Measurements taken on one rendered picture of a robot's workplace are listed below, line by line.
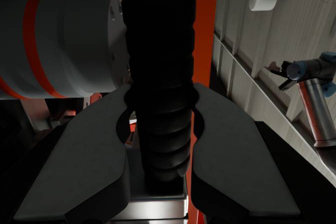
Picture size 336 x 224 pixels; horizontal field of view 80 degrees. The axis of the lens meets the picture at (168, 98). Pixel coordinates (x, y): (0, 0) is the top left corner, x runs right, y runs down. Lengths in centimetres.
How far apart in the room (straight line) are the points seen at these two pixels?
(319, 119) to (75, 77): 89
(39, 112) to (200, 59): 55
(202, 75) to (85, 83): 58
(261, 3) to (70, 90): 673
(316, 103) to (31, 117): 93
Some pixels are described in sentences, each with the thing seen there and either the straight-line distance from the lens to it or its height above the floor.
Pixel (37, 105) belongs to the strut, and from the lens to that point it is 39.
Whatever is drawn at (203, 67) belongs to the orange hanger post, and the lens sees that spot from 77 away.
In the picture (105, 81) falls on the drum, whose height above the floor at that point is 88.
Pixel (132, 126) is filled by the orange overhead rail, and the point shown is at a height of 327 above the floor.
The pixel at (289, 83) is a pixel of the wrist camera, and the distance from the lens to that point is 124.
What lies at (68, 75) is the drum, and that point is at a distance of 26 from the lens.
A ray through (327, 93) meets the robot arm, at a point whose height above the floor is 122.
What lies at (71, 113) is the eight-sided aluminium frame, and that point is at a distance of 58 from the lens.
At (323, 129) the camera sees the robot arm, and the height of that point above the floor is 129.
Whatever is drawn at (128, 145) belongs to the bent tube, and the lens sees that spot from 32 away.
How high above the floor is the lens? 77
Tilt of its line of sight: 30 degrees up
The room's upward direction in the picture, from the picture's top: 178 degrees clockwise
